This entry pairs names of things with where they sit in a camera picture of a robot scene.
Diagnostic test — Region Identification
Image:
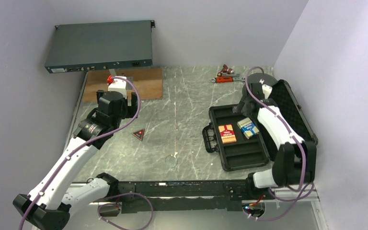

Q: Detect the red triangular dealer button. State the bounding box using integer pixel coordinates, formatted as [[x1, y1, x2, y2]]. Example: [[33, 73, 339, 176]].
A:
[[132, 128, 145, 141]]

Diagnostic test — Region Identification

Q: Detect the dark green rack device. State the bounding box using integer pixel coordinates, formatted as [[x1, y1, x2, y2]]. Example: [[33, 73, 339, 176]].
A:
[[45, 20, 155, 73]]

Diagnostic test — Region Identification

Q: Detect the purple cable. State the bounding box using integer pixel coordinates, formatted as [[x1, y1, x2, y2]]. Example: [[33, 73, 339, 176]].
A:
[[17, 76, 154, 230], [242, 67, 315, 222]]

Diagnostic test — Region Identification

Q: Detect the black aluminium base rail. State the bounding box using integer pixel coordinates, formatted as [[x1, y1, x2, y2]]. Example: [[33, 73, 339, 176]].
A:
[[39, 180, 320, 218]]

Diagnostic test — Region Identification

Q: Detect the grey filament spool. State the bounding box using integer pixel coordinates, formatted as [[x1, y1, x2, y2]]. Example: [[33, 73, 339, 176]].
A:
[[245, 73, 277, 99]]

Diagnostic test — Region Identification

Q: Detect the grey metal stand bracket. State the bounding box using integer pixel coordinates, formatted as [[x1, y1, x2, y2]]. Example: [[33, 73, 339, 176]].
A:
[[109, 69, 133, 90]]

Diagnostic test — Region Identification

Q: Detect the brown hose nozzle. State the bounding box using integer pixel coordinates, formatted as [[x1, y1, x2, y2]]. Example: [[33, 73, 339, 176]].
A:
[[217, 64, 234, 77]]

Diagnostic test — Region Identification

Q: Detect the clear round dealer button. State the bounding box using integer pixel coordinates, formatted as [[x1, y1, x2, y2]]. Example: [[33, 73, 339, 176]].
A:
[[165, 155, 178, 168]]

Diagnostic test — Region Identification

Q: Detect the blue playing card box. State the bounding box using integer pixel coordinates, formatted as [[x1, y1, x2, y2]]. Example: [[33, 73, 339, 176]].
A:
[[237, 117, 259, 139]]

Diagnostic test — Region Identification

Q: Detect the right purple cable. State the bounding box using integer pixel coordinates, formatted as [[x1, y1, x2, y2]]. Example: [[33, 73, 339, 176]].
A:
[[242, 67, 315, 222]]

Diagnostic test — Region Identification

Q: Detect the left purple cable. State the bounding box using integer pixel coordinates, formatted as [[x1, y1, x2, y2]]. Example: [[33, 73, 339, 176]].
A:
[[17, 76, 154, 230]]

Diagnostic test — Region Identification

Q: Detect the black poker set case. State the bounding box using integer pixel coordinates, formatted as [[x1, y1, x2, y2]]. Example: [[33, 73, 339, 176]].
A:
[[202, 80, 318, 171]]

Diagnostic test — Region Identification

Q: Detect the wooden base board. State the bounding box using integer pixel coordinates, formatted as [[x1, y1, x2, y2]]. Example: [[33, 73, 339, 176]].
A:
[[82, 68, 163, 102]]

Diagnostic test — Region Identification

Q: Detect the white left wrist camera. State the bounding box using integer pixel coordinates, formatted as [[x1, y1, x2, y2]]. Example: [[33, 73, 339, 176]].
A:
[[106, 75, 127, 97]]

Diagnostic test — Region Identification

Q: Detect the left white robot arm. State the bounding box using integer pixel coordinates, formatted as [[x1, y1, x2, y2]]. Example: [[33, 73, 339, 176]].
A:
[[13, 90, 141, 230]]

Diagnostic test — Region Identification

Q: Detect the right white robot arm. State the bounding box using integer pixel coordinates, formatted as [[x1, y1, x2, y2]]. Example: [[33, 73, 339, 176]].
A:
[[236, 80, 318, 199]]

